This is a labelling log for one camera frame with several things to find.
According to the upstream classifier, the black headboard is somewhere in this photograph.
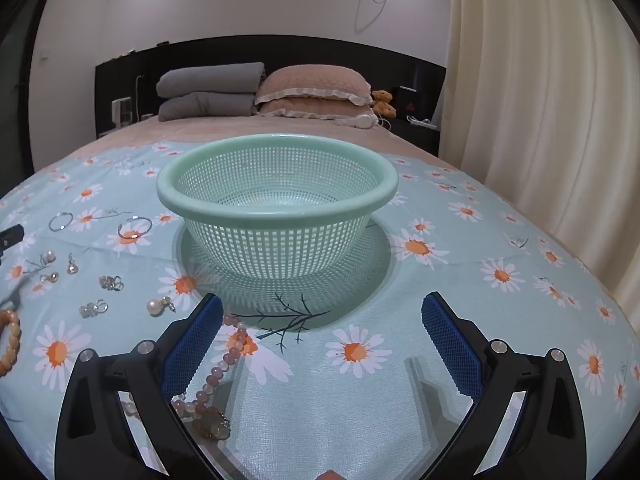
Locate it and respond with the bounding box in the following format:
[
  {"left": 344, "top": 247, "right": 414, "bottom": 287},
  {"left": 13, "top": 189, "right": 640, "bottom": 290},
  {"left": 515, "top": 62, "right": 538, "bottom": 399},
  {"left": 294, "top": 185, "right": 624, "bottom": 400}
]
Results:
[{"left": 94, "top": 34, "right": 447, "bottom": 159}]

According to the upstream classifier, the white handheld massager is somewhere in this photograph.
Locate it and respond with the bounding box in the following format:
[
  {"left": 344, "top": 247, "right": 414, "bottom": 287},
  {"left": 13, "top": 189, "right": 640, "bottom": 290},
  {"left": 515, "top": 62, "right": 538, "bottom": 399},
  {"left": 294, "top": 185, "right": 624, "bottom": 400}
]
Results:
[{"left": 330, "top": 112, "right": 377, "bottom": 130}]

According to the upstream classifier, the black nightstand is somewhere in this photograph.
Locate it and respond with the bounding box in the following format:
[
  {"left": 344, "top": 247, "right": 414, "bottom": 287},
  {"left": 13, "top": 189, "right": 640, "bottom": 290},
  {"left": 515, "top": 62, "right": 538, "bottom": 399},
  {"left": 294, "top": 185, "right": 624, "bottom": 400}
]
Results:
[{"left": 385, "top": 117, "right": 442, "bottom": 159}]

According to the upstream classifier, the tan ruffled pillow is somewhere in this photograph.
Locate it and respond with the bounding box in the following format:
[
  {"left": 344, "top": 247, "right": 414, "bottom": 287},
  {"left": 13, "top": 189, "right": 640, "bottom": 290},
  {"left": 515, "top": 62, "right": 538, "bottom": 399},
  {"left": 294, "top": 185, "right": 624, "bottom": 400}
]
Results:
[
  {"left": 260, "top": 99, "right": 376, "bottom": 121},
  {"left": 254, "top": 64, "right": 374, "bottom": 107}
]

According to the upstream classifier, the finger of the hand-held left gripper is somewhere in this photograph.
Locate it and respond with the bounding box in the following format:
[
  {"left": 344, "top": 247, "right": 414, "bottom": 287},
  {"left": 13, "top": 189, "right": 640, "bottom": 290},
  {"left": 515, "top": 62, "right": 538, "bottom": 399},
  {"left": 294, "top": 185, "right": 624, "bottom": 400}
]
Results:
[{"left": 0, "top": 225, "right": 25, "bottom": 262}]

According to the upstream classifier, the brown teddy bear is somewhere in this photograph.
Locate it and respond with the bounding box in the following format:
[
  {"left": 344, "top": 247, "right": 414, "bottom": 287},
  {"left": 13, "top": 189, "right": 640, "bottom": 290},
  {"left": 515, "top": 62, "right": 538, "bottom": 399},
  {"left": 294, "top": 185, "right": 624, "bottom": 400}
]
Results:
[{"left": 370, "top": 89, "right": 397, "bottom": 119}]

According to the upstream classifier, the pink bead bracelet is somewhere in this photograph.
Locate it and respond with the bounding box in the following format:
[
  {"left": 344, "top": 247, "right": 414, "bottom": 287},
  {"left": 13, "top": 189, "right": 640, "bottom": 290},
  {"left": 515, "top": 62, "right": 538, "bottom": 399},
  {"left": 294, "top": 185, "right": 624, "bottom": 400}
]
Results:
[{"left": 120, "top": 314, "right": 253, "bottom": 442}]

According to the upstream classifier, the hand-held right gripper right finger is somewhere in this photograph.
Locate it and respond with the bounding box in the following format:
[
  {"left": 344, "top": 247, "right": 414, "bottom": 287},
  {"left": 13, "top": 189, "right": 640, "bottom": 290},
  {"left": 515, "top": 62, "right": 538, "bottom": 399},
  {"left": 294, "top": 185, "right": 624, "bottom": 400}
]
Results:
[{"left": 420, "top": 291, "right": 587, "bottom": 480}]

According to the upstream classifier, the daisy print blue cloth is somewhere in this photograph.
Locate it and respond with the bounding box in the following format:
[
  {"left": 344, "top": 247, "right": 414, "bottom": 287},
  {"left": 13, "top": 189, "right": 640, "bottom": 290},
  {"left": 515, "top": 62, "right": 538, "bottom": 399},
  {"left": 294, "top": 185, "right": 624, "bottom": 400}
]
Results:
[{"left": 0, "top": 137, "right": 640, "bottom": 480}]

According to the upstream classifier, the green plastic mesh basket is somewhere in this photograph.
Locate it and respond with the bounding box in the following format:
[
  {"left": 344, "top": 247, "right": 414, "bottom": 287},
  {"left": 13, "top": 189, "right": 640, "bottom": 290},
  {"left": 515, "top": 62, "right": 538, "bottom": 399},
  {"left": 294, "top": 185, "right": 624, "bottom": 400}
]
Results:
[{"left": 156, "top": 133, "right": 399, "bottom": 293}]

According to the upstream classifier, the grey pillow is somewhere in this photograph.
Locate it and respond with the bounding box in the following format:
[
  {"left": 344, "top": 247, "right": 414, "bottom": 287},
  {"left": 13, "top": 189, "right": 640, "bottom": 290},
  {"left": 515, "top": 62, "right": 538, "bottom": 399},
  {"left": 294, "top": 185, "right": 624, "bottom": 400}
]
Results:
[
  {"left": 157, "top": 91, "right": 257, "bottom": 122},
  {"left": 156, "top": 62, "right": 266, "bottom": 99}
]

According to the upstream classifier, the wooden bead bracelet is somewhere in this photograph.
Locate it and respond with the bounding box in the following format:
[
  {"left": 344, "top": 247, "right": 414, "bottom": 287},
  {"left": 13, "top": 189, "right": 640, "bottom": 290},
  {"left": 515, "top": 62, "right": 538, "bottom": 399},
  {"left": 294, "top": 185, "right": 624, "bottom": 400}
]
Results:
[{"left": 0, "top": 308, "right": 24, "bottom": 379}]

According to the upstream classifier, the cream curtain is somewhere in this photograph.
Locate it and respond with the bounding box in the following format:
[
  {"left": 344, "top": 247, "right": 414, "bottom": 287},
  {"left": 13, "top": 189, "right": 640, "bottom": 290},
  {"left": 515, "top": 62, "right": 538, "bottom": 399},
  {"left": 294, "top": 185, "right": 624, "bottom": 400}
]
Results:
[{"left": 439, "top": 0, "right": 640, "bottom": 313}]

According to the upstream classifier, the thin silver bangle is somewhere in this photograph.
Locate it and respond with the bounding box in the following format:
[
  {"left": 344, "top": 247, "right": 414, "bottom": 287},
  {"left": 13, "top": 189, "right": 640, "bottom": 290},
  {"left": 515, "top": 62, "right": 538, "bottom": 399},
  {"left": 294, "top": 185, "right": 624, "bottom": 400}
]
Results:
[{"left": 117, "top": 215, "right": 153, "bottom": 241}]

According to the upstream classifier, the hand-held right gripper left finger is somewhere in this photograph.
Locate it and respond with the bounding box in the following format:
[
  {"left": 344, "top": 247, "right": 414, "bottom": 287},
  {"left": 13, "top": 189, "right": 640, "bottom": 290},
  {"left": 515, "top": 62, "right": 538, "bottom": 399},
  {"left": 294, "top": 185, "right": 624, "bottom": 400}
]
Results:
[{"left": 55, "top": 292, "right": 226, "bottom": 480}]

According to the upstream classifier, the black box with red triangle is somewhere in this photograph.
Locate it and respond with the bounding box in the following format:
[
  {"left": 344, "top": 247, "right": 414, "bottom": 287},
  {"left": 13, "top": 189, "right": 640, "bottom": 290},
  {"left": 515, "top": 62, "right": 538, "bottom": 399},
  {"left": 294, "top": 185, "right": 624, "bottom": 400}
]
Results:
[{"left": 397, "top": 87, "right": 419, "bottom": 120}]

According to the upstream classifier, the white bedside appliance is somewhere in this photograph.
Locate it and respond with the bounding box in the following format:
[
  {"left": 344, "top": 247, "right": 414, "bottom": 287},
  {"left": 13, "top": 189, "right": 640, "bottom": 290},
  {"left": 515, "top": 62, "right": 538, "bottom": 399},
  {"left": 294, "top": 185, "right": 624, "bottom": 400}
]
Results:
[{"left": 110, "top": 95, "right": 139, "bottom": 126}]

